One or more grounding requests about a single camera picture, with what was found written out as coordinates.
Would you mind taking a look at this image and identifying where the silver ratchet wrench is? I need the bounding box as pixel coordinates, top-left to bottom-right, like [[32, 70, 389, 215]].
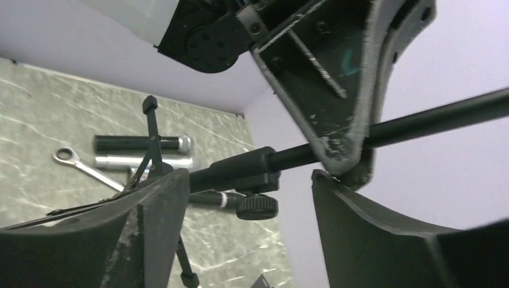
[[52, 146, 124, 192]]

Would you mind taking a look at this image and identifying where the grey microphone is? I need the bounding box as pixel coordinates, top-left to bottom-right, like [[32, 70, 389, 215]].
[[94, 155, 202, 172]]

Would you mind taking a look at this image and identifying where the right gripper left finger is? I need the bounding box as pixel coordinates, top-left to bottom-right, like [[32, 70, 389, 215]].
[[1, 169, 190, 287]]

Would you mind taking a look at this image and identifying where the ring mic stand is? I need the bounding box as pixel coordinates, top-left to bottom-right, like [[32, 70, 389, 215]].
[[0, 87, 509, 288]]

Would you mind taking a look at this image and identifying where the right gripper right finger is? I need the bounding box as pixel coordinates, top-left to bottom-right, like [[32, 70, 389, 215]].
[[312, 170, 508, 287]]

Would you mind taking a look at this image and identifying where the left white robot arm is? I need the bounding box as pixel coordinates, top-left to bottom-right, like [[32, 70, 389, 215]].
[[152, 1, 436, 193]]

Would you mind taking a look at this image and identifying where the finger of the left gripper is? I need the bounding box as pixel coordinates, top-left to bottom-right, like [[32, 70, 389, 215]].
[[338, 0, 436, 191], [251, 1, 382, 175]]

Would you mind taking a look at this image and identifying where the black wireless microphone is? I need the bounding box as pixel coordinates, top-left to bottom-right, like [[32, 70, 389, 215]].
[[189, 191, 245, 209]]

